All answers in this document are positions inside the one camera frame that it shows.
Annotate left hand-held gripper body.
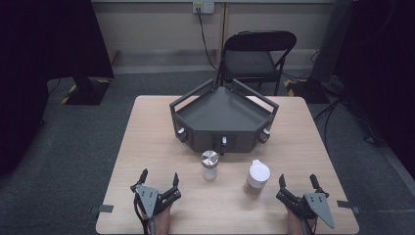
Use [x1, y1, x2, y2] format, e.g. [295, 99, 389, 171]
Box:
[130, 183, 182, 219]

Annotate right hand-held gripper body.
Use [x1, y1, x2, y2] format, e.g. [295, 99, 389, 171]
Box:
[276, 188, 336, 229]

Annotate spice jar with white lid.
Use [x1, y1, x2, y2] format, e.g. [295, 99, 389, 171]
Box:
[243, 159, 271, 198]

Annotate glass jar with silver lid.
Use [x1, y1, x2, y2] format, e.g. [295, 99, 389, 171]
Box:
[201, 150, 220, 181]

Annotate person's left hand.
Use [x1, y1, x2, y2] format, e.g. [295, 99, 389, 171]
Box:
[150, 206, 172, 235]

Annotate person's right hand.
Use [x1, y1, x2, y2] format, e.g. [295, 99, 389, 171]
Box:
[287, 210, 316, 235]

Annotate black rack knob white marker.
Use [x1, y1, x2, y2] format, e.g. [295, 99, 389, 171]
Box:
[176, 127, 189, 143]
[257, 127, 271, 144]
[218, 136, 229, 156]

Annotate black stand base striped tape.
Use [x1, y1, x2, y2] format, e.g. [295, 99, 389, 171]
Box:
[283, 77, 331, 105]
[61, 75, 113, 106]

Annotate black folding chair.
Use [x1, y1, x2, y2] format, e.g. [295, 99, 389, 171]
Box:
[215, 30, 298, 96]

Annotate black curtain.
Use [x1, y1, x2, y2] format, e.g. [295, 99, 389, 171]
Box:
[0, 0, 115, 177]
[336, 0, 415, 180]

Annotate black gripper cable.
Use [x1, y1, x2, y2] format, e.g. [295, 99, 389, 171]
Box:
[302, 217, 318, 235]
[132, 195, 150, 235]

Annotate grey table bracket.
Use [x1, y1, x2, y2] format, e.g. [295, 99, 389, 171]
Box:
[89, 204, 115, 214]
[336, 200, 362, 215]

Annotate black floor cables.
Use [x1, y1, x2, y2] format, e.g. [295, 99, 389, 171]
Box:
[312, 96, 387, 149]

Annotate black power cable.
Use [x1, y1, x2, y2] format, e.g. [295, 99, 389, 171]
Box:
[196, 12, 219, 71]

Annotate white wall socket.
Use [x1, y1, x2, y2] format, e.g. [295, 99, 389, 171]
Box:
[192, 1, 215, 15]

